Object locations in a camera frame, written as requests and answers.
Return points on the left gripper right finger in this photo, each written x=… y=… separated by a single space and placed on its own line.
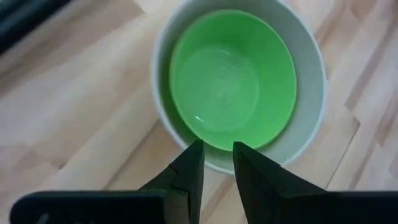
x=264 y=193

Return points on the green plastic bowl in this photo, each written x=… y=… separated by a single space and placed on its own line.
x=230 y=84

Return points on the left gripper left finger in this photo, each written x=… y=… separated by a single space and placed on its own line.
x=180 y=193

